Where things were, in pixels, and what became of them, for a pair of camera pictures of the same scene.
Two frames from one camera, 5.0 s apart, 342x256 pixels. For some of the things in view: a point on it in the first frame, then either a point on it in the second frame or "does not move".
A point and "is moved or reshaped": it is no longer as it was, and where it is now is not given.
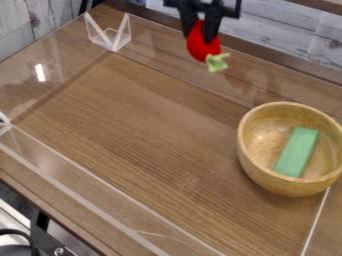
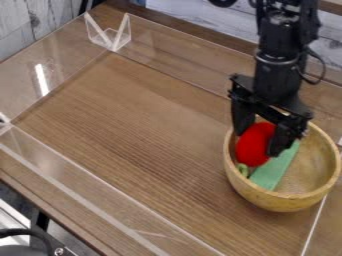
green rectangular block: [297, 151] to [271, 170]
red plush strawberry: [198, 46] to [251, 145]
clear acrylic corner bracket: [111, 38] does not move
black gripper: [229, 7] to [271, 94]
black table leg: [43, 220] does not move
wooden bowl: [258, 130] is moved or reshaped
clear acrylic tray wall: [84, 203] does not move
